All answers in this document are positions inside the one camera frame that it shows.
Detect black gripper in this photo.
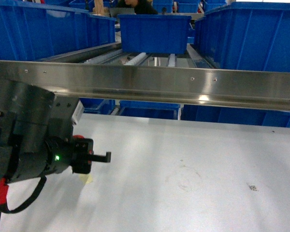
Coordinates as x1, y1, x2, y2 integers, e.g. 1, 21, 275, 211
45, 137, 111, 174

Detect red mushroom push button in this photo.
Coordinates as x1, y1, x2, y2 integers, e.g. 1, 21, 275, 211
73, 135, 84, 139

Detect yellow masking tape piece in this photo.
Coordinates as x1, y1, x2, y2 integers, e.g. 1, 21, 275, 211
79, 174, 93, 185

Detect blue bin lower centre-left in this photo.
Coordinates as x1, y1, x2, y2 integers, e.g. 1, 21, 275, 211
80, 98, 116, 115

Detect blue bin lower centre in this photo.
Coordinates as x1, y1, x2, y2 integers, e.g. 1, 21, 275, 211
118, 101, 180, 120

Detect blue bin upper centre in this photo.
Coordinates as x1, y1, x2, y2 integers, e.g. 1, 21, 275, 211
118, 14, 191, 54

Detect blue bin upper left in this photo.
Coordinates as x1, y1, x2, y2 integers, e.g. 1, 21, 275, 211
0, 0, 115, 61

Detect person in black top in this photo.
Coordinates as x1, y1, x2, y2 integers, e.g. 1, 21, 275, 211
116, 0, 158, 15

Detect blue bin lower right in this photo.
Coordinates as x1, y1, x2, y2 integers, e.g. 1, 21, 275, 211
180, 105, 290, 128

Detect blue bin upper right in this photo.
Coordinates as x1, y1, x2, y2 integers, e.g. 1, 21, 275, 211
194, 2, 290, 73

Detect black cable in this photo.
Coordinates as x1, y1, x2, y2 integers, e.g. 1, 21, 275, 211
0, 175, 47, 232

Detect stainless steel shelf rail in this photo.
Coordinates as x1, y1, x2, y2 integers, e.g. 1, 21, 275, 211
0, 60, 290, 111

